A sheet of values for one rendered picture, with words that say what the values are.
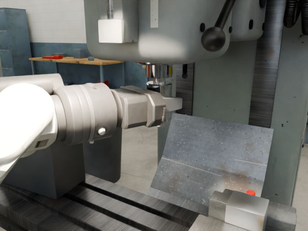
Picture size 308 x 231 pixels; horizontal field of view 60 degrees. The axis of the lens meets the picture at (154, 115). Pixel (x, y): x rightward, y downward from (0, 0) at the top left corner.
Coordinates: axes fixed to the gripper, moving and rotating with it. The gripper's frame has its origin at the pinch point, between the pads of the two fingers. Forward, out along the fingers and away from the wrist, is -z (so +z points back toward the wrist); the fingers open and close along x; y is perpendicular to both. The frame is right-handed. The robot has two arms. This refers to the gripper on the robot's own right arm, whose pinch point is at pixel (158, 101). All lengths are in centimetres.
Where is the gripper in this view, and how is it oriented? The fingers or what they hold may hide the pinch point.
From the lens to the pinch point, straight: 49.2
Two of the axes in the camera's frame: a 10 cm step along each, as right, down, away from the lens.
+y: -0.1, 9.6, 2.8
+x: -5.9, -2.3, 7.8
